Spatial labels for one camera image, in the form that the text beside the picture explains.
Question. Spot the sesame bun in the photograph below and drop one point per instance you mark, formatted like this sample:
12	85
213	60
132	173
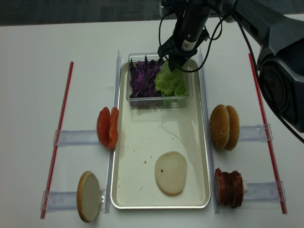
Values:
219	127
234	128

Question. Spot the stacked meat patty slices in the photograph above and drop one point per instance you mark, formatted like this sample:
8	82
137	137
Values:
233	189

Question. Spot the clear holder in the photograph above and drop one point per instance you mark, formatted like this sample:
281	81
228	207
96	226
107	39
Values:
81	137
255	133
262	192
56	200

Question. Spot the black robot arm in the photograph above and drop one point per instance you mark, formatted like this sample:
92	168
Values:
281	39

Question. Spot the beige metal tray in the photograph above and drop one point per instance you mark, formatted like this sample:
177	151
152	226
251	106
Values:
146	134

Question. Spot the front meat patty slice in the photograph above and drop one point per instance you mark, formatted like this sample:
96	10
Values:
220	187

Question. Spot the left red strip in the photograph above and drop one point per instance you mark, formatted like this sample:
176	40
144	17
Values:
59	127

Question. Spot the tomato slice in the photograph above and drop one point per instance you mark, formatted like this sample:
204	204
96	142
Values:
113	132
103	125

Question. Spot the white cheese slice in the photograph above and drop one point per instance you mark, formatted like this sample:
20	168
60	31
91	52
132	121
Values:
245	187

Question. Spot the left sesame bun top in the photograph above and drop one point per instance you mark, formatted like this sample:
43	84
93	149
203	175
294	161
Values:
219	127

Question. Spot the right tomato slice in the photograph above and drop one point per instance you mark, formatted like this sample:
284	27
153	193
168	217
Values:
113	132

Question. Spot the left tomato slice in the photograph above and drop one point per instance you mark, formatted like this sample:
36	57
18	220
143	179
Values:
103	125

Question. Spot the bottom bun slice on tray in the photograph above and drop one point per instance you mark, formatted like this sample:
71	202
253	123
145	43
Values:
170	173

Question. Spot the clear plastic container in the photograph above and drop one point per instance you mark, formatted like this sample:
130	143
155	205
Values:
155	102

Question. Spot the lower left clear holder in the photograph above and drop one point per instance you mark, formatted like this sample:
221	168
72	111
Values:
56	200

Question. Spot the green lettuce pile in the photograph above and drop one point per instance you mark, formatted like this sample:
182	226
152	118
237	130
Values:
170	83

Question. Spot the shredded purple cabbage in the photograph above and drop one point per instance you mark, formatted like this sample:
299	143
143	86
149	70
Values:
143	75

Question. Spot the upper right clear holder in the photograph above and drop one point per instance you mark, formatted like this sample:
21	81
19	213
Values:
255	133

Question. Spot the right red strip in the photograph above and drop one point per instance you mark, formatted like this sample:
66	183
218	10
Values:
270	145

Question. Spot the standing bun slice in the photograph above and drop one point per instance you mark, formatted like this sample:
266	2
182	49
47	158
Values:
88	197

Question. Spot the upper left clear holder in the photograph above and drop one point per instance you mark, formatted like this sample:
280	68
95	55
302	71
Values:
81	137

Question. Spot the lower right clear holder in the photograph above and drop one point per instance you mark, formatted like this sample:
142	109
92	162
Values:
262	192

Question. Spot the red strip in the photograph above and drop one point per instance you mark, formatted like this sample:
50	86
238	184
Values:
59	127
270	145

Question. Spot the right sesame bun top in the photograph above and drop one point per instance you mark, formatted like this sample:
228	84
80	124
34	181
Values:
234	128

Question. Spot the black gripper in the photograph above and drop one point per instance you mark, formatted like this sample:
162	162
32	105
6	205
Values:
188	33

